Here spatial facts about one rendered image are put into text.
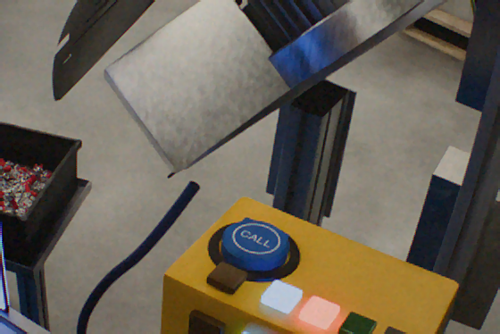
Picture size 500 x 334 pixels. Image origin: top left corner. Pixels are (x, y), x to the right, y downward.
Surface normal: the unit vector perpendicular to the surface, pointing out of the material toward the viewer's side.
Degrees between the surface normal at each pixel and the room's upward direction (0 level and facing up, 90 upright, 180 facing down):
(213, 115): 55
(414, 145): 0
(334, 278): 0
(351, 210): 0
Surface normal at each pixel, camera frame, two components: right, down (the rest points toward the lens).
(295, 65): -0.59, 0.52
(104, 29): -0.62, -0.34
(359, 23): -0.17, 0.25
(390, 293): 0.13, -0.82
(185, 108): 0.18, 0.00
